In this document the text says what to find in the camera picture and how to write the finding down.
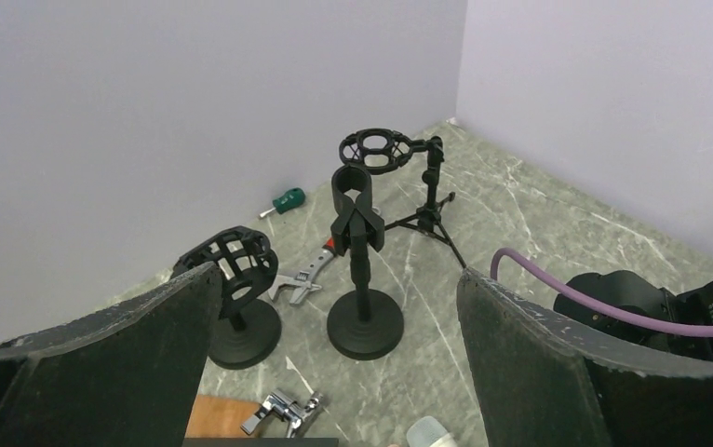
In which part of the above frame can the green stubby screwdriver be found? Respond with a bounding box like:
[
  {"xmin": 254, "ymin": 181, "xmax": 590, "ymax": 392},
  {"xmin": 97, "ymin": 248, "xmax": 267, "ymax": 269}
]
[{"xmin": 258, "ymin": 187, "xmax": 306, "ymax": 219}]

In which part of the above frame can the black mini tripod stand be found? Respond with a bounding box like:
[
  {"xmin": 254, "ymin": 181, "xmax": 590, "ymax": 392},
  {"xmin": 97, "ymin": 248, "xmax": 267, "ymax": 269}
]
[{"xmin": 338, "ymin": 128, "xmax": 469, "ymax": 269}]

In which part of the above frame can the white microphone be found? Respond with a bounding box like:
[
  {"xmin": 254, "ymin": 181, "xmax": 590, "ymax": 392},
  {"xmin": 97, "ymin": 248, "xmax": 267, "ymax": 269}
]
[{"xmin": 406, "ymin": 415, "xmax": 457, "ymax": 447}]

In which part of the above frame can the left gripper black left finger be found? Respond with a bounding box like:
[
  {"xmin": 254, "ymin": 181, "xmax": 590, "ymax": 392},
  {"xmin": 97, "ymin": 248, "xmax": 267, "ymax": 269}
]
[{"xmin": 0, "ymin": 263, "xmax": 222, "ymax": 446}]

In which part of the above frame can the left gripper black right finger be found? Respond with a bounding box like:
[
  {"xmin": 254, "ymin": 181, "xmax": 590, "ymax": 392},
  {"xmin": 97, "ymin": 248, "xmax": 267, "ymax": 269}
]
[{"xmin": 456, "ymin": 268, "xmax": 713, "ymax": 446}]

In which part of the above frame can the black round base clip stand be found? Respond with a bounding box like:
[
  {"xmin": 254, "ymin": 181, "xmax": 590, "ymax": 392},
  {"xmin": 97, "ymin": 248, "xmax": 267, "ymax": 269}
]
[{"xmin": 327, "ymin": 164, "xmax": 404, "ymax": 361}]

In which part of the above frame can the black shock mount desk stand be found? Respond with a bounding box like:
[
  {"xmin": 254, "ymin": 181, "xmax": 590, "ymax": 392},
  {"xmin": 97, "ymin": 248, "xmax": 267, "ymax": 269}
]
[{"xmin": 171, "ymin": 226, "xmax": 282, "ymax": 370}]

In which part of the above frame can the red handled adjustable wrench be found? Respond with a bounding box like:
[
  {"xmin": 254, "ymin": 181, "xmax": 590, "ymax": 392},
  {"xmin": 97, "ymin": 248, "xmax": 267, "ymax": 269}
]
[{"xmin": 267, "ymin": 237, "xmax": 336, "ymax": 306}]

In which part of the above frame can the silver metal clamp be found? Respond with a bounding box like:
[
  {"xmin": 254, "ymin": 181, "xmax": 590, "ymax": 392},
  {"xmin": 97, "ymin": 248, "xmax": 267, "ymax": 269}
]
[{"xmin": 240, "ymin": 389, "xmax": 326, "ymax": 439}]

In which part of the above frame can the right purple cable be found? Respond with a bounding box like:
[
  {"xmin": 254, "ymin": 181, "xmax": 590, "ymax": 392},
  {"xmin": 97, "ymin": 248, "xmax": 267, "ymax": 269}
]
[{"xmin": 489, "ymin": 248, "xmax": 713, "ymax": 339}]

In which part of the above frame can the wooden board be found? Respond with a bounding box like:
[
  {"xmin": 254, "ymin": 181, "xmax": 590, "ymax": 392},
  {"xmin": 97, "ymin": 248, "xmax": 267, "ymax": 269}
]
[{"xmin": 185, "ymin": 394, "xmax": 263, "ymax": 439}]

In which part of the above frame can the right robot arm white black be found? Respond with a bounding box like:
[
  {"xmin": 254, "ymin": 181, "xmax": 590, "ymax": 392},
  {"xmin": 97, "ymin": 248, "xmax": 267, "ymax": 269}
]
[{"xmin": 553, "ymin": 270, "xmax": 713, "ymax": 361}]

